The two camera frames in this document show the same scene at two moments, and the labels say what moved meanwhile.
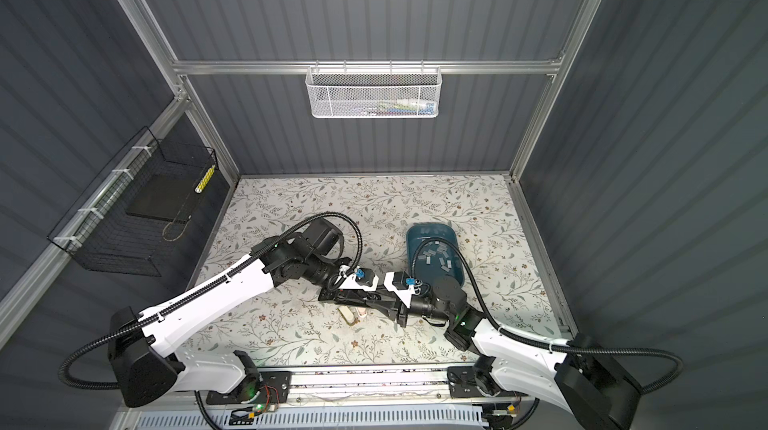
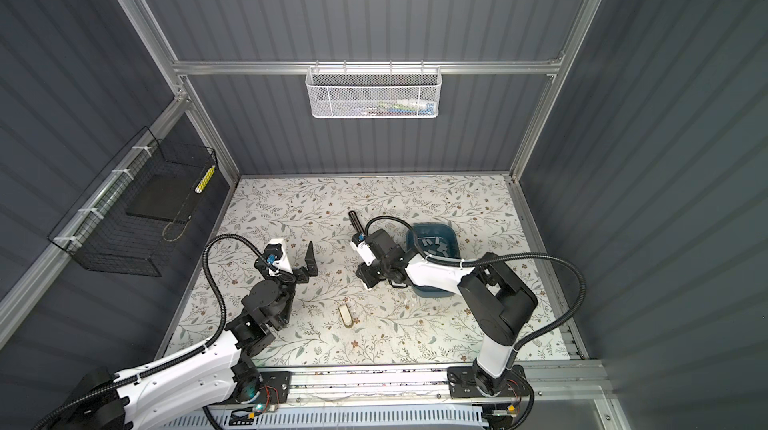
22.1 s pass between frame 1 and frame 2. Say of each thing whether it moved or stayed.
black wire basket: stayed
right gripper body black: moved
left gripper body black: moved
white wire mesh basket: stayed
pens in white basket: stayed
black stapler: moved
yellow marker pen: stayed
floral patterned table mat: stayed
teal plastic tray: stayed
